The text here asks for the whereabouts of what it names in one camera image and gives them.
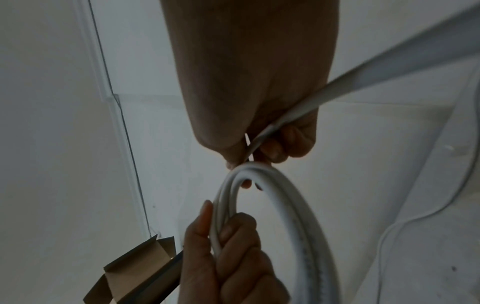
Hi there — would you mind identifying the open brown cardboard box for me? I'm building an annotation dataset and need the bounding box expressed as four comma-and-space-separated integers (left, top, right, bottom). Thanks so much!
82, 234, 177, 304

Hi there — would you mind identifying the person's left hand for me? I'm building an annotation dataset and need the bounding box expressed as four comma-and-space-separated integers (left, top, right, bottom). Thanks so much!
178, 199, 292, 304

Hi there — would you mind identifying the person's right hand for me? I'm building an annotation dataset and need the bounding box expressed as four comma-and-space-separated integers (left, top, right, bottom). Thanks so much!
160, 0, 341, 170

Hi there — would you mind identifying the black metal shelf rack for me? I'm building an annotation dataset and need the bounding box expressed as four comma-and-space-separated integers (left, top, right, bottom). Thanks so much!
121, 250, 185, 304

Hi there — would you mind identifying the white cable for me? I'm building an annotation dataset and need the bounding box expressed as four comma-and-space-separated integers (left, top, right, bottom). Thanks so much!
207, 4, 480, 304

